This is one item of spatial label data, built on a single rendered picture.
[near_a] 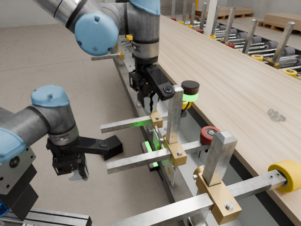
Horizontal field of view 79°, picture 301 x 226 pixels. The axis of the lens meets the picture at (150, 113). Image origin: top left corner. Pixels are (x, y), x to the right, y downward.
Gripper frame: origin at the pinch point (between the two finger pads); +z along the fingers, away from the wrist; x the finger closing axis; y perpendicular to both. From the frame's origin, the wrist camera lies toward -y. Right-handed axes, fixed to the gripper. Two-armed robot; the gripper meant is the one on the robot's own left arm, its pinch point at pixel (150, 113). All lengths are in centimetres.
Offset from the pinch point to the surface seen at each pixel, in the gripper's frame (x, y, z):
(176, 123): -6.4, -6.8, 3.5
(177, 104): -6.0, -6.7, -4.7
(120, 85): -87, 193, 101
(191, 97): -9.5, -9.2, -7.4
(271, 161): -24.4, -34.4, 10.5
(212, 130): -20.7, -13.1, 10.1
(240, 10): -763, 403, 74
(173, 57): -64, 56, 10
